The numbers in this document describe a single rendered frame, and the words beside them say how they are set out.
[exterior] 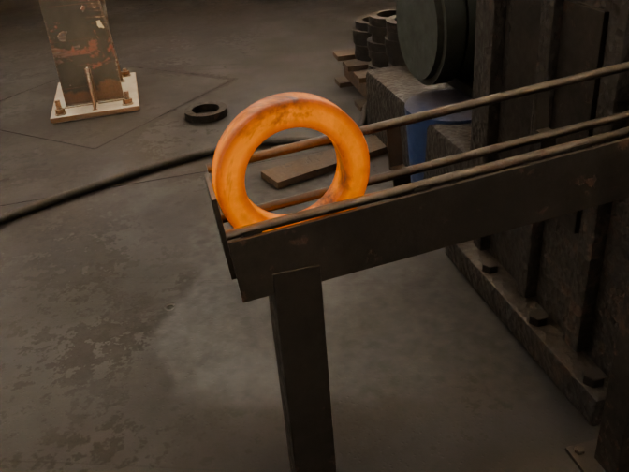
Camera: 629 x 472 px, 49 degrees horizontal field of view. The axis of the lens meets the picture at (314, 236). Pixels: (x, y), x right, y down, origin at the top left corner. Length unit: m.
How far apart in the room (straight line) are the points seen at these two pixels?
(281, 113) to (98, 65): 2.60
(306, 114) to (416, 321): 0.97
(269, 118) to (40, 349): 1.15
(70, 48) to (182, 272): 1.63
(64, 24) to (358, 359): 2.21
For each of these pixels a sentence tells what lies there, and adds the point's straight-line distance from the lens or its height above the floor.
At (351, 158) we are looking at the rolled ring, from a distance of 0.80.
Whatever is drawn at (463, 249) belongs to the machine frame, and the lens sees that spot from 1.81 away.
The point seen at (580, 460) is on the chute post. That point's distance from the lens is 1.39.
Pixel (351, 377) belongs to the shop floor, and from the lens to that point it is 1.51.
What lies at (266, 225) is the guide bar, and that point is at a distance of 0.79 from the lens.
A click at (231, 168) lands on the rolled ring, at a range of 0.77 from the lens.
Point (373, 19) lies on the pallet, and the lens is 2.90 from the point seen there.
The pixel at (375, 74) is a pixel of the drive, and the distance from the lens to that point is 2.59.
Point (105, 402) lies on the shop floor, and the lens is 1.57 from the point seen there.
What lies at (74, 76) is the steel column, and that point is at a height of 0.16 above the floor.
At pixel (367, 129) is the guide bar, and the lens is 0.87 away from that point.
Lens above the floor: 1.01
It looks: 30 degrees down
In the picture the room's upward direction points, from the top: 5 degrees counter-clockwise
